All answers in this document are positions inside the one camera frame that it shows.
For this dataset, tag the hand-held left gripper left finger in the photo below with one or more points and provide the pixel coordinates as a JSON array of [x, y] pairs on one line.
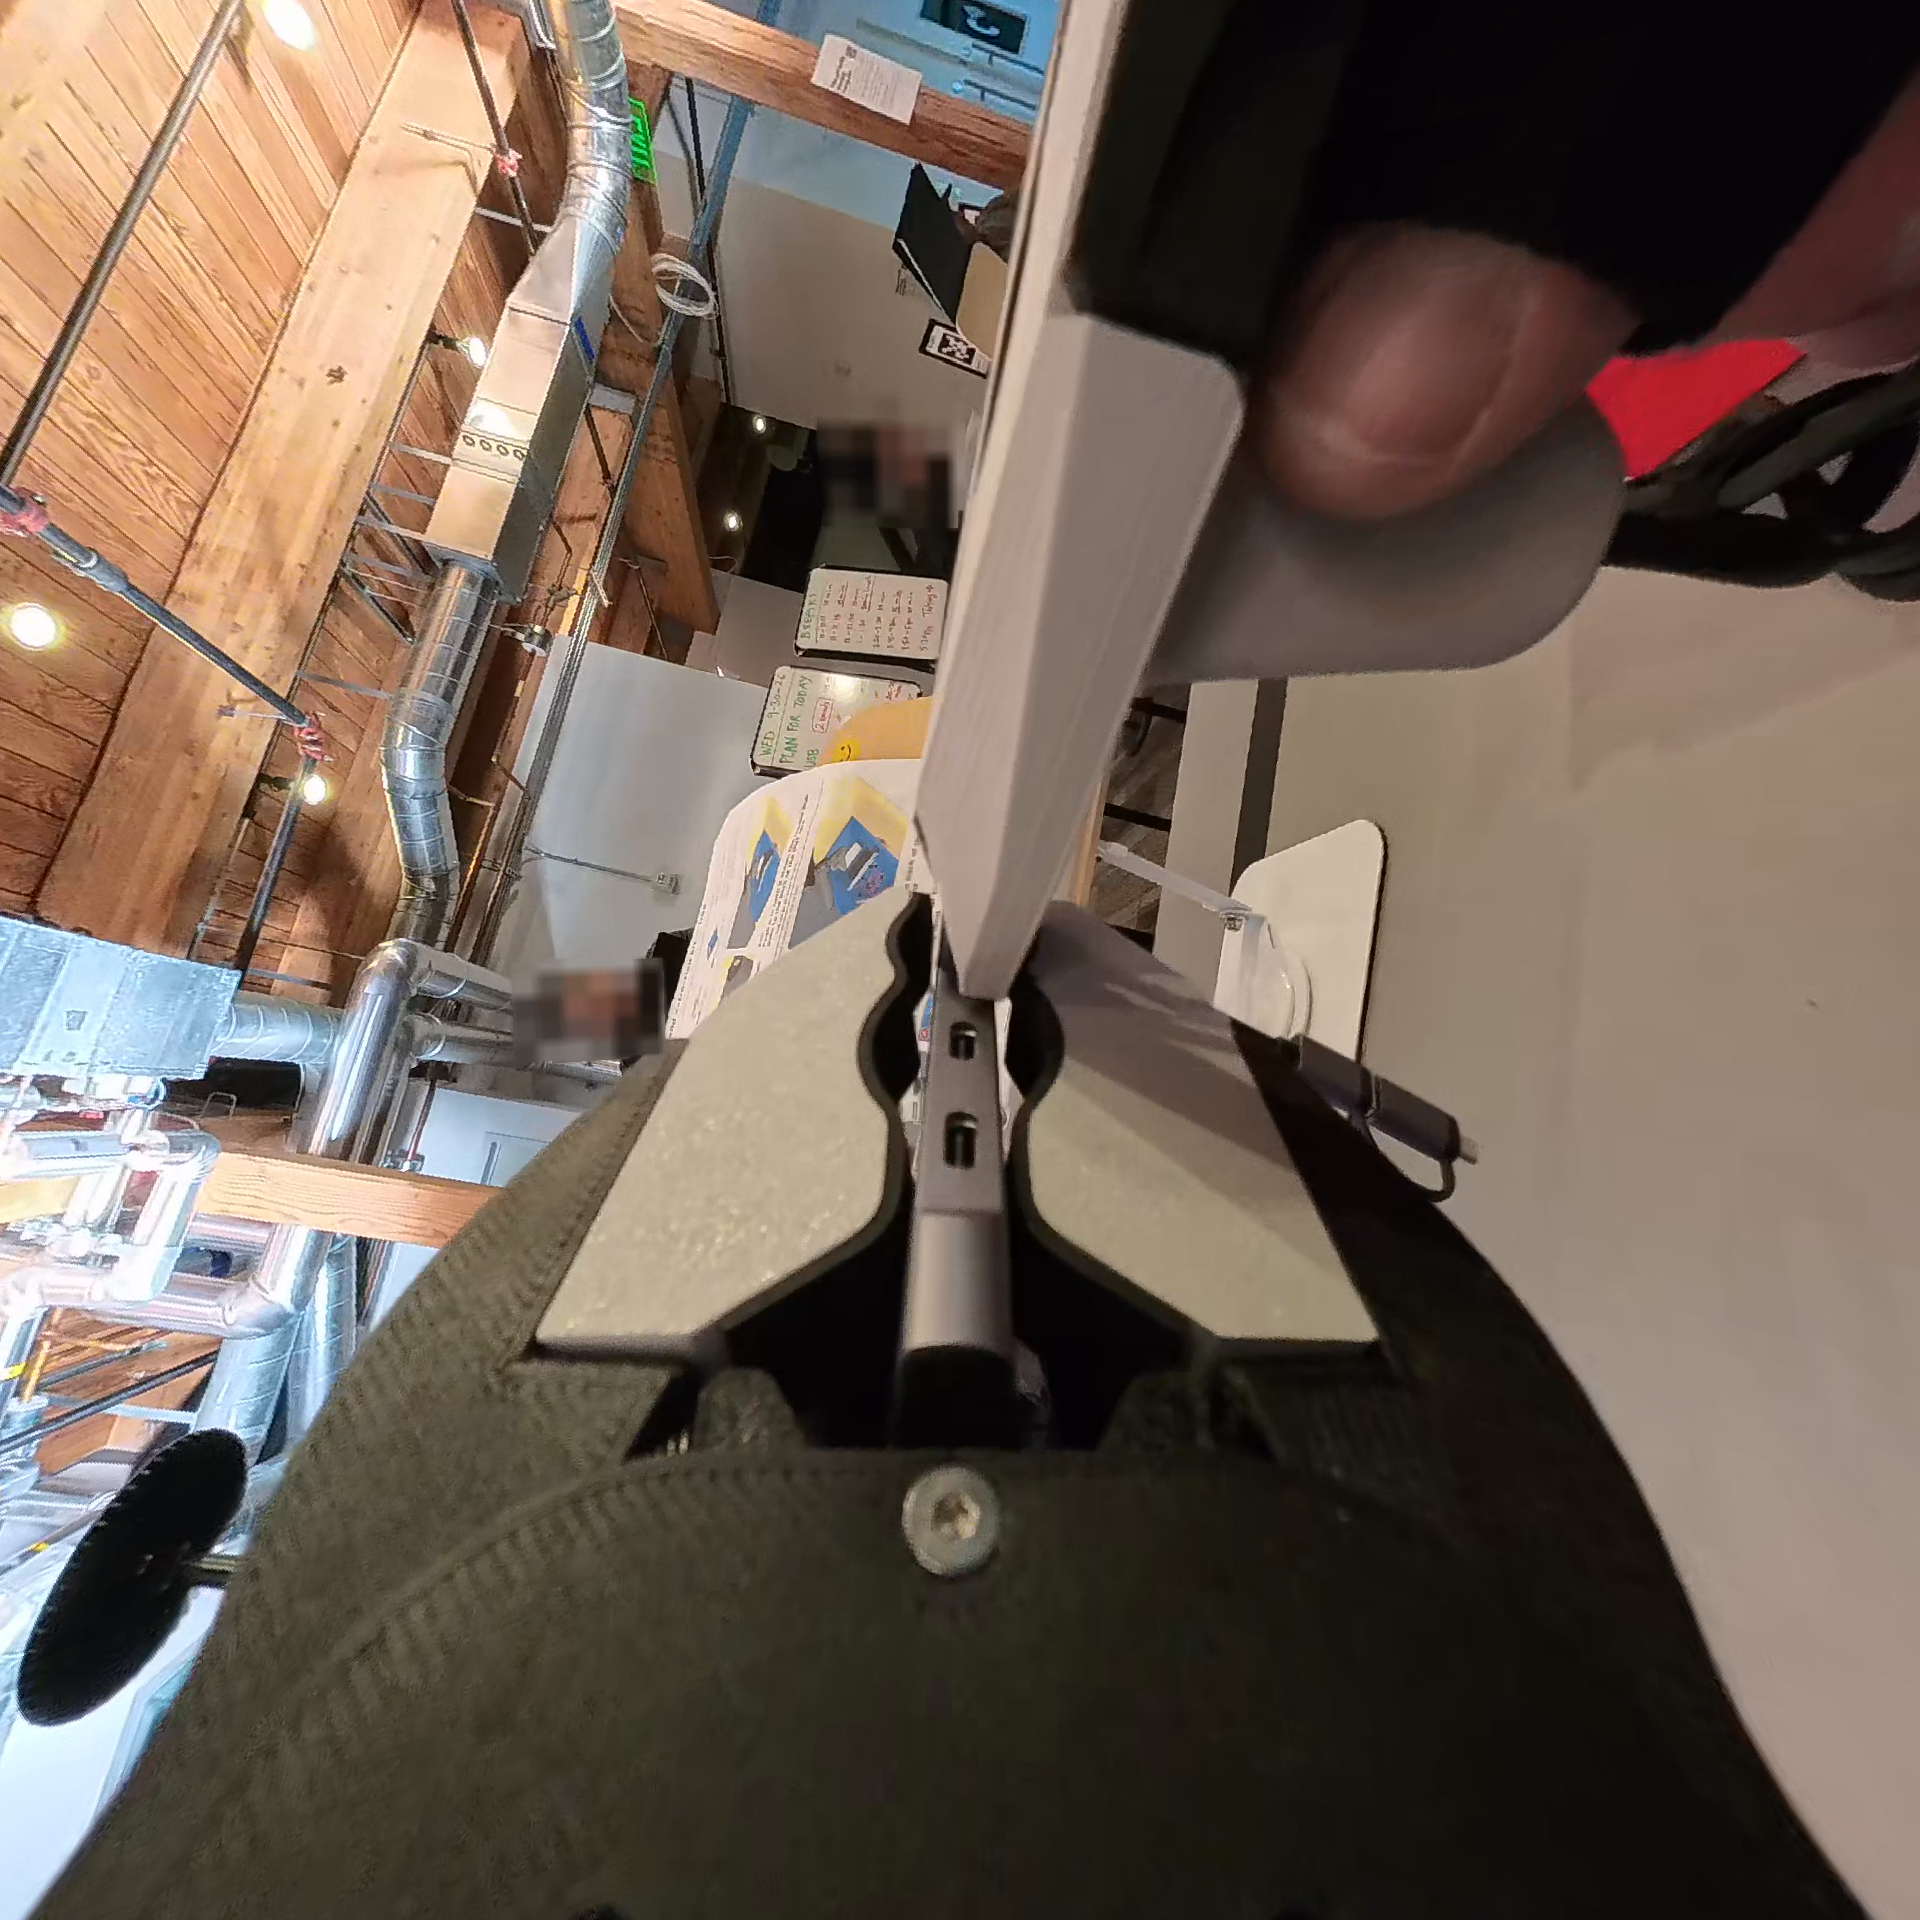
[[720, 1171]]

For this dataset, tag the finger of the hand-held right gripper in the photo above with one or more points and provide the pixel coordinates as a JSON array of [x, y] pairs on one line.
[[1065, 601]]

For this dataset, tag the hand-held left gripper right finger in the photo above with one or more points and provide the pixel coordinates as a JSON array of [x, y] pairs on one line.
[[1185, 1171]]

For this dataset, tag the dark grey usb hub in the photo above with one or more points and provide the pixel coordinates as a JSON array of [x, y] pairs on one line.
[[953, 1244]]

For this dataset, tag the red plastic bin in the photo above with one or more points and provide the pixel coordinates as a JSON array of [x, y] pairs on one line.
[[1680, 398]]

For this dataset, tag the whiteboard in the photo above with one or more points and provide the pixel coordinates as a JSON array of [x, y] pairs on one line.
[[871, 615], [818, 721]]

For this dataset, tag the small black white tag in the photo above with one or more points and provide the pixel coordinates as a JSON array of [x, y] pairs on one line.
[[956, 349]]

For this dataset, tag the black and tan board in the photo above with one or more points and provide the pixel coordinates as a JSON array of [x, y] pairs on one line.
[[939, 240]]

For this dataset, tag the instruction sheet on stand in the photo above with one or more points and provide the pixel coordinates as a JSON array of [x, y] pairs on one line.
[[1320, 914]]

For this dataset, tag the printed instruction sheet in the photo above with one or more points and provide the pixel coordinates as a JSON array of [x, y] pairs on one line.
[[794, 884]]

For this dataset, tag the silver insulated pipe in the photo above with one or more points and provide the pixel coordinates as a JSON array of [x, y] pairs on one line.
[[344, 1051]]

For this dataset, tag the black perforated disc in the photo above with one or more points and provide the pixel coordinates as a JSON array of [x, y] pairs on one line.
[[134, 1575]]

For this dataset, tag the brown wooden desk frame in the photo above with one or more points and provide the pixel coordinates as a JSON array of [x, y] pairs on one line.
[[344, 1192]]

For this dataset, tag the metal ventilation duct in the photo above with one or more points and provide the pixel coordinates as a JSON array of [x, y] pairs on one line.
[[435, 705]]

